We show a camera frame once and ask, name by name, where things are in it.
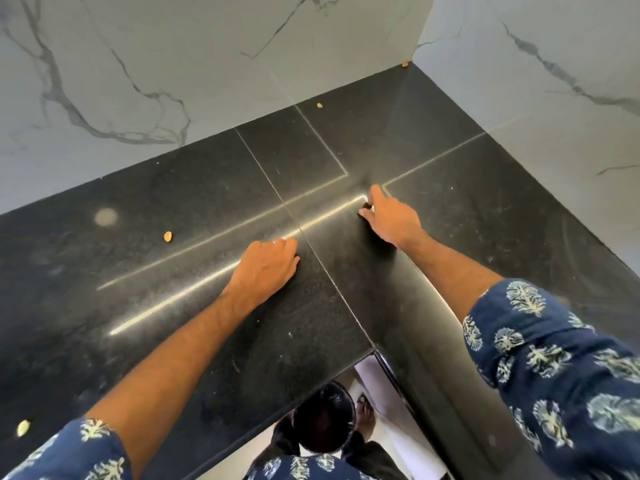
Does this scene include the blue floral patterned shirt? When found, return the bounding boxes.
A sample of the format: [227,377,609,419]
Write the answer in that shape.
[0,279,640,480]

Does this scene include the person's left forearm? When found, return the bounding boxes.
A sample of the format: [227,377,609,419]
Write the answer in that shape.
[84,290,262,466]

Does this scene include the person's left hand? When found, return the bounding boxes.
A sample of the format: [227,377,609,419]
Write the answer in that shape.
[226,238,301,309]

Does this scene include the person's right hand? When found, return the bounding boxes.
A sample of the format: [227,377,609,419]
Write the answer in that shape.
[360,185,432,250]

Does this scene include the black round container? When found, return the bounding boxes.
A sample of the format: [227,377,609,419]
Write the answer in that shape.
[292,382,357,455]

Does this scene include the person's foot in sandal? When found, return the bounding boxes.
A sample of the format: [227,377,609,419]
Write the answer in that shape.
[353,395,377,443]

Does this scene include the person's right forearm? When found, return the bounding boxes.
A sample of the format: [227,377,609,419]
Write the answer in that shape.
[397,233,506,325]

